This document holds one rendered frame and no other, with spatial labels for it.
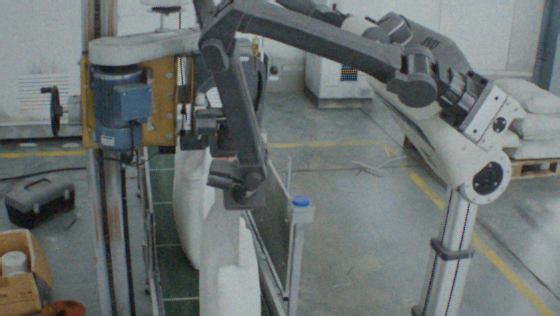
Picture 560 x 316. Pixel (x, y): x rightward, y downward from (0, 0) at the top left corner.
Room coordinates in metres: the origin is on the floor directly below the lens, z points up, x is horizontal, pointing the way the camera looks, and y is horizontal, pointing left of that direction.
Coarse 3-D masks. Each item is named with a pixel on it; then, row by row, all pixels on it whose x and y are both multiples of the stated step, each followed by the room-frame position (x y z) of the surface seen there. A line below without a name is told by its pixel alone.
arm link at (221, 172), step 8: (216, 160) 1.33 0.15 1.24; (224, 160) 1.33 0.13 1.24; (216, 168) 1.31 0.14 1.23; (224, 168) 1.31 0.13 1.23; (232, 168) 1.32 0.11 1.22; (208, 176) 1.31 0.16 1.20; (216, 176) 1.31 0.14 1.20; (224, 176) 1.31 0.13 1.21; (232, 176) 1.30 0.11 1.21; (240, 176) 1.30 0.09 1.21; (248, 176) 1.26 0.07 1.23; (256, 176) 1.26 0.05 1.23; (208, 184) 1.31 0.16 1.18; (216, 184) 1.31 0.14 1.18; (224, 184) 1.31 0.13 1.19; (248, 184) 1.27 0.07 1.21; (256, 184) 1.27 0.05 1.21
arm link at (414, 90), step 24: (240, 0) 1.08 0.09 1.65; (264, 0) 1.12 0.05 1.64; (216, 24) 1.08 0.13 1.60; (240, 24) 1.08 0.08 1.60; (264, 24) 1.08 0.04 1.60; (288, 24) 1.09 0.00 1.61; (312, 24) 1.10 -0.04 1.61; (312, 48) 1.10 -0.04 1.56; (336, 48) 1.10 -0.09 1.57; (360, 48) 1.10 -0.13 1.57; (384, 48) 1.13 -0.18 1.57; (408, 48) 1.16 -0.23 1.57; (384, 72) 1.11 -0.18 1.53; (408, 96) 1.10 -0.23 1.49; (432, 96) 1.10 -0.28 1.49
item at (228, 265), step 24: (216, 192) 1.86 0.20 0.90; (216, 216) 1.77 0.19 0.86; (216, 240) 1.65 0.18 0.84; (240, 240) 1.65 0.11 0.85; (216, 264) 1.56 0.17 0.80; (240, 264) 1.49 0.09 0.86; (216, 288) 1.52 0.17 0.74; (240, 288) 1.52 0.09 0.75; (216, 312) 1.52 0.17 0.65; (240, 312) 1.51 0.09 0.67
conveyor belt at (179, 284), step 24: (168, 168) 3.19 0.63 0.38; (168, 192) 2.89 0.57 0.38; (168, 216) 2.63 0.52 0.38; (168, 240) 2.40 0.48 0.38; (168, 264) 2.20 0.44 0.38; (168, 288) 2.02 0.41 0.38; (192, 288) 2.03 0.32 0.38; (168, 312) 1.86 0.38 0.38; (192, 312) 1.87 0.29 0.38; (264, 312) 1.91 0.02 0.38
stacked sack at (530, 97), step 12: (504, 84) 4.79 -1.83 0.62; (516, 84) 4.78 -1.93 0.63; (528, 84) 4.84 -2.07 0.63; (516, 96) 4.56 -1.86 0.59; (528, 96) 4.50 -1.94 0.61; (540, 96) 4.49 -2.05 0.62; (552, 96) 4.51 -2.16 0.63; (528, 108) 4.39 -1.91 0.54; (540, 108) 4.39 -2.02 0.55; (552, 108) 4.42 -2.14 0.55
